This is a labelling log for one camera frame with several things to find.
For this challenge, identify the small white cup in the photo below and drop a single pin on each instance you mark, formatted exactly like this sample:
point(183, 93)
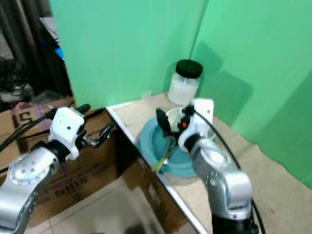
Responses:
point(173, 115)

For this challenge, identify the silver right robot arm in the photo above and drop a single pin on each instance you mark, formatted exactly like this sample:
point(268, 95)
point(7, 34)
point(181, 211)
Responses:
point(224, 185)

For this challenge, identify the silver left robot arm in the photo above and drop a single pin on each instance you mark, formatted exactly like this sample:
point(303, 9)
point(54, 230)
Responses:
point(24, 180)

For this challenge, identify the white jar with black lid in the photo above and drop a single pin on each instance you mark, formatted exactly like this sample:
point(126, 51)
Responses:
point(183, 90)

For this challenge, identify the teal round plate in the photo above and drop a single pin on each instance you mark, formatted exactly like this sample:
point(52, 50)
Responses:
point(148, 146)

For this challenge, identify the large cardboard box black lettering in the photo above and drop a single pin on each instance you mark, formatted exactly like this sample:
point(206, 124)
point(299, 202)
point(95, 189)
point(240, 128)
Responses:
point(92, 176)

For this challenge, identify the cardboard box printed 51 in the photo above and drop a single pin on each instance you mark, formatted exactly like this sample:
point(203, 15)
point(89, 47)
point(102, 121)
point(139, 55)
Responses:
point(24, 118)

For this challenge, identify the small pink object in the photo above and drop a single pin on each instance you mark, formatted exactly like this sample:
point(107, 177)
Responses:
point(23, 105)

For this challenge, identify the wide green backdrop board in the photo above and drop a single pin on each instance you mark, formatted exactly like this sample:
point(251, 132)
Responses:
point(122, 44)

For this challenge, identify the plain brown cardboard box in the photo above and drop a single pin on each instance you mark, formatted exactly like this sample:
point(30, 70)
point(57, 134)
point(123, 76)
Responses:
point(156, 204)

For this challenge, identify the grey desk with clutter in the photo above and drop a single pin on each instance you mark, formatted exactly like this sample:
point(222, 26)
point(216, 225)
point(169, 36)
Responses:
point(49, 29)

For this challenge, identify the angled green backdrop board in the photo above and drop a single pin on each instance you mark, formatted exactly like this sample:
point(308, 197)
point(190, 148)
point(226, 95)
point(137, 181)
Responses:
point(263, 58)

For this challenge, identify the dark grey curtain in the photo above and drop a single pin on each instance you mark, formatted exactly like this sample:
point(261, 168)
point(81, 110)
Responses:
point(24, 29)

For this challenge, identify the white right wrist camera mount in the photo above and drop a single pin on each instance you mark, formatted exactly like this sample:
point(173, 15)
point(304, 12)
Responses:
point(204, 109)

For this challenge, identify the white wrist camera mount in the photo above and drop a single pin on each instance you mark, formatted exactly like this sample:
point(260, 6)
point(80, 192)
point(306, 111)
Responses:
point(66, 126)
point(204, 109)

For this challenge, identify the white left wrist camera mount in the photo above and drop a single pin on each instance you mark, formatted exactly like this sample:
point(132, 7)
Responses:
point(66, 126)

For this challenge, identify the small white bracket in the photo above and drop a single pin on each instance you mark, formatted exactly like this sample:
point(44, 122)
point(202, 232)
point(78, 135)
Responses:
point(147, 94)

